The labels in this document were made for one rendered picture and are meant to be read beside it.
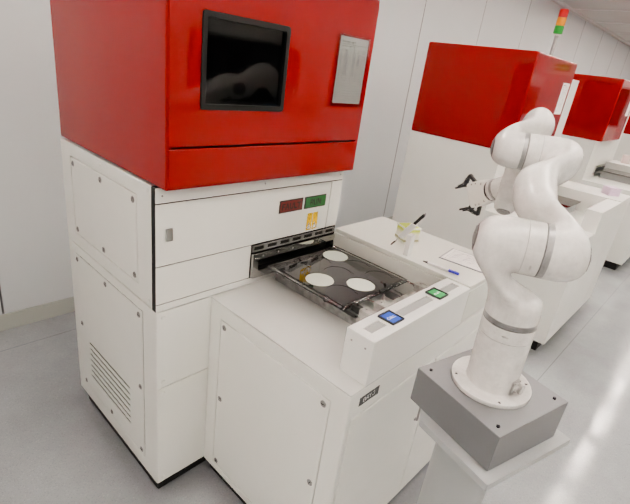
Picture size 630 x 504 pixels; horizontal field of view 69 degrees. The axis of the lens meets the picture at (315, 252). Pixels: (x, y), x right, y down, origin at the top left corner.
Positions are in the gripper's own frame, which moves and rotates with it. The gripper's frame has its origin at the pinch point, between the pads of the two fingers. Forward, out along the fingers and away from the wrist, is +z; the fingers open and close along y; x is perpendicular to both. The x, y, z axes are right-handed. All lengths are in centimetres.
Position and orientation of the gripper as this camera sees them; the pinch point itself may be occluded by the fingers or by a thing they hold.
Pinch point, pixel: (461, 198)
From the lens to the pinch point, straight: 200.0
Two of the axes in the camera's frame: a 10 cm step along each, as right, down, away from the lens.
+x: -8.6, 1.7, -4.8
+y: -1.8, -9.8, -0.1
